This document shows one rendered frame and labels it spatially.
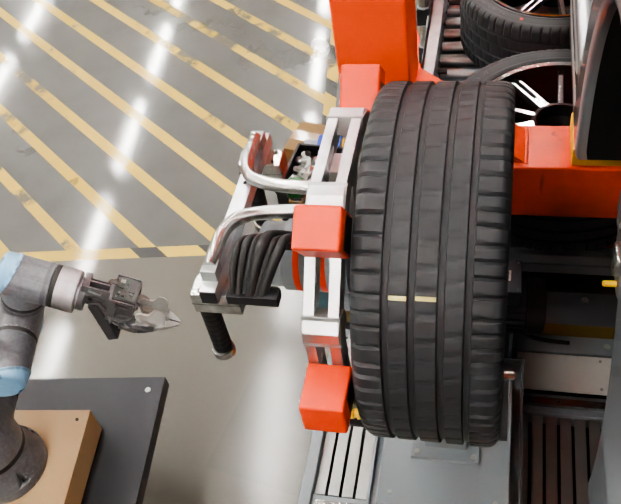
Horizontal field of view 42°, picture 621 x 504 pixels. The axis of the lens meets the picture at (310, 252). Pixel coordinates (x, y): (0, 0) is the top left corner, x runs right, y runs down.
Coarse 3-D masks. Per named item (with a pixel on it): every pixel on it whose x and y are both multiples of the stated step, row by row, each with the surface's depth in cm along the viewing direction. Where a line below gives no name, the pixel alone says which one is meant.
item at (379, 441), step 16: (512, 368) 215; (512, 384) 211; (512, 400) 208; (512, 416) 205; (512, 432) 202; (512, 448) 199; (512, 464) 196; (512, 480) 194; (368, 496) 194; (512, 496) 191
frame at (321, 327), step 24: (336, 120) 140; (360, 120) 139; (336, 144) 140; (360, 144) 140; (312, 192) 128; (336, 192) 128; (312, 264) 129; (336, 264) 128; (312, 288) 129; (336, 288) 128; (312, 312) 129; (336, 312) 128; (312, 336) 129; (336, 336) 128; (312, 360) 135; (336, 360) 133
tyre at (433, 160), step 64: (384, 128) 127; (448, 128) 126; (512, 128) 125; (384, 192) 122; (448, 192) 120; (384, 256) 121; (448, 256) 118; (384, 320) 122; (448, 320) 119; (384, 384) 127; (448, 384) 123
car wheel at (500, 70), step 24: (480, 72) 245; (504, 72) 244; (528, 72) 245; (552, 72) 245; (528, 96) 238; (552, 96) 252; (528, 120) 258; (552, 120) 235; (528, 216) 216; (552, 216) 212; (528, 240) 222; (552, 240) 220; (576, 240) 219; (600, 240) 218
